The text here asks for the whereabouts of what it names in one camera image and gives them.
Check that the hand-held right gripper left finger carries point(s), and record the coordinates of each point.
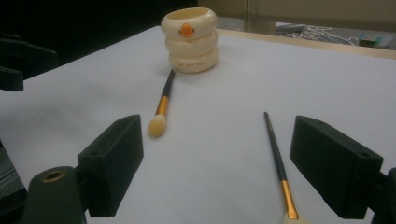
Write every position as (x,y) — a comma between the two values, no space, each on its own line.
(112,161)

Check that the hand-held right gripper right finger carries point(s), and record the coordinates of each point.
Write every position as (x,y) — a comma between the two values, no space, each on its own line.
(333,168)

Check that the long thin makeup brush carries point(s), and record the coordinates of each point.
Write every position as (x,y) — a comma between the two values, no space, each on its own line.
(278,161)

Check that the short thick makeup brush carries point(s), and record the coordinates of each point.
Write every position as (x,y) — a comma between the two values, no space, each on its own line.
(162,105)

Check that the cream duck brush holder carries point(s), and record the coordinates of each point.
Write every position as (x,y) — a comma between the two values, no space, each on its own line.
(191,46)

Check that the teal box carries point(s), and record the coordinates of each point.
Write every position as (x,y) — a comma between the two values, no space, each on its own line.
(375,40)

